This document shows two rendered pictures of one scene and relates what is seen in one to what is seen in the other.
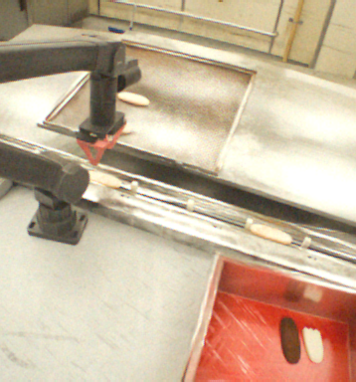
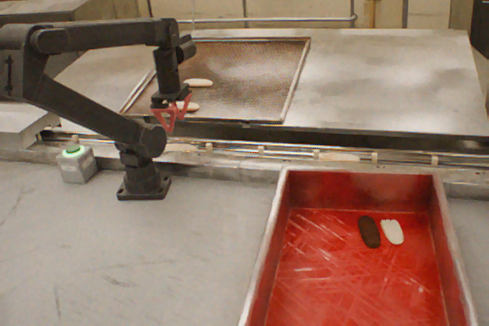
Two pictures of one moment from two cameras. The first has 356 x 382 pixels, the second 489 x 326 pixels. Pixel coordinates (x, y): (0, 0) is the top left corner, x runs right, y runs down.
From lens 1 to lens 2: 0.42 m
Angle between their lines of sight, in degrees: 14
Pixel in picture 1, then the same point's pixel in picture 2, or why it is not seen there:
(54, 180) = (135, 135)
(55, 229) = (142, 186)
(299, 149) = (358, 89)
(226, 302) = (304, 214)
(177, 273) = (257, 202)
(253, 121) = (311, 78)
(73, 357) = (169, 273)
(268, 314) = (346, 217)
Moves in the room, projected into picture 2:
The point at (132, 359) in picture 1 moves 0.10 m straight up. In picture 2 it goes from (223, 266) to (216, 224)
